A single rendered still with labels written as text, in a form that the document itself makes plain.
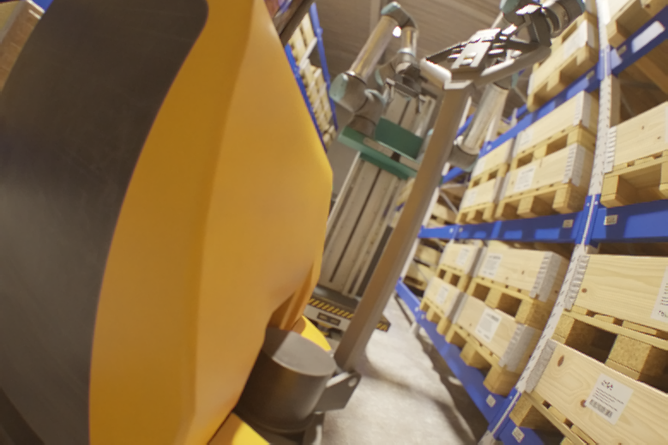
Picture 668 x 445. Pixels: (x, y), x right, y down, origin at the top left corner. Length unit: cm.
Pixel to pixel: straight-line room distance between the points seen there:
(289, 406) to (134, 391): 38
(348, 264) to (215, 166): 173
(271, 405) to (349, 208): 146
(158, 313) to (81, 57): 27
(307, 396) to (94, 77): 58
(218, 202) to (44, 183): 20
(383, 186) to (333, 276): 65
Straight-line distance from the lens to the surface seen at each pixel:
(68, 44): 41
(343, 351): 72
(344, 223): 187
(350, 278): 188
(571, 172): 159
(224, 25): 25
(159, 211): 22
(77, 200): 29
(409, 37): 188
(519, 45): 89
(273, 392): 59
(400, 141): 191
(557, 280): 150
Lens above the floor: 70
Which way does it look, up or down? 5 degrees up
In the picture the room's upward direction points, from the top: 24 degrees clockwise
